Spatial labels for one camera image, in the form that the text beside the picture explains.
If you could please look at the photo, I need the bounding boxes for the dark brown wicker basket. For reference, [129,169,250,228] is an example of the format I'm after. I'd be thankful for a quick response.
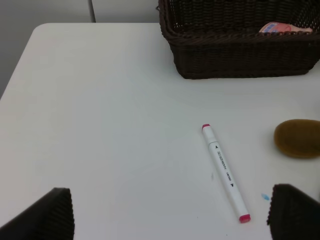
[158,0,320,80]

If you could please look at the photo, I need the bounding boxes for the pink dish soap bottle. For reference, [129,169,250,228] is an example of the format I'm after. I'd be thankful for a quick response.
[259,22,313,33]

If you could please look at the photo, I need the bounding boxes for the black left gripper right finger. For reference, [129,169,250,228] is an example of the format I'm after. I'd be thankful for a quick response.
[267,184,320,240]

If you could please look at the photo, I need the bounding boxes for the brown kiwi fruit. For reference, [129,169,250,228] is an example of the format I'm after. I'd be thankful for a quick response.
[273,119,320,159]

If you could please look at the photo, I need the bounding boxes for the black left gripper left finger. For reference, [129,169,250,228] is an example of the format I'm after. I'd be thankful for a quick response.
[0,187,75,240]

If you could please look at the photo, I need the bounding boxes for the white marker with red caps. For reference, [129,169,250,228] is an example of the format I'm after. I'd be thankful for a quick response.
[202,124,251,224]

